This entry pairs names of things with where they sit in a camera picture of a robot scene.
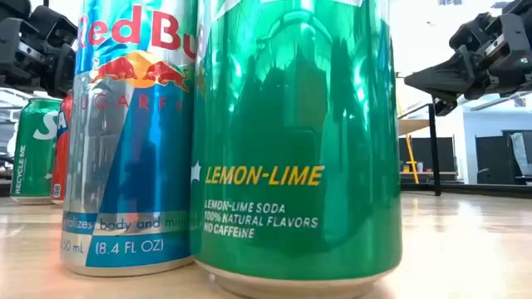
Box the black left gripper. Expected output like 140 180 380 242
0 0 78 99

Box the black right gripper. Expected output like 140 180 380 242
404 0 532 118

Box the orange Fanta soda can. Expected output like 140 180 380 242
50 90 74 206

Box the green Sprite soda can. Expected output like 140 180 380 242
9 97 63 205
189 0 403 299

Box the blue silver Red Bull can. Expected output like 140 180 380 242
60 0 199 278

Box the wooden shelf with black legs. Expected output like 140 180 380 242
397 103 442 197

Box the black office partition panel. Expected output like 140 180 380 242
398 136 457 174

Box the wooden background desk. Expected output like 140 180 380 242
399 170 458 183

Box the black office cabinet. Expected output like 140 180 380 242
475 130 532 186

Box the grey plastic cover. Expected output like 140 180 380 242
510 132 532 176

